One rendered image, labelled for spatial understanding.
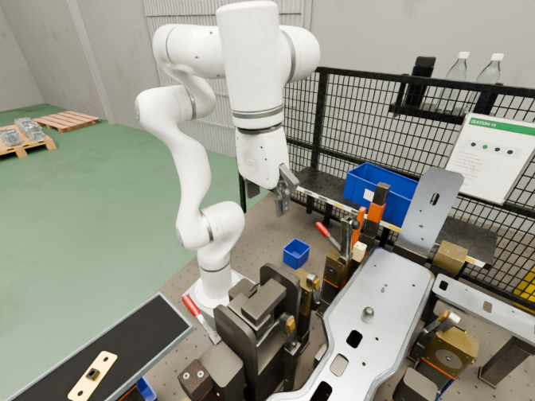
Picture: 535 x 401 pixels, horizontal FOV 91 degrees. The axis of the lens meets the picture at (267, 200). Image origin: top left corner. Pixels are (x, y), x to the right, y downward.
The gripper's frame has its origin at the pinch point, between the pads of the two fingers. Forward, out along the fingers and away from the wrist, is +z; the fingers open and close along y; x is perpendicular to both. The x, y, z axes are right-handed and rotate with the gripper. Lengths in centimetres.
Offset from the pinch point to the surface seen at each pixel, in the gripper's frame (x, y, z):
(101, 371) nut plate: -38.9, -7.0, 23.4
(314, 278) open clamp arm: 12.6, 1.4, 32.8
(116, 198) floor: -6, -287, 124
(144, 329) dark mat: -29.7, -10.3, 24.1
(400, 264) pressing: 48, 11, 46
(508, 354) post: 50, 46, 61
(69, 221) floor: -56, -272, 122
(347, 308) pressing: 18.6, 9.6, 44.5
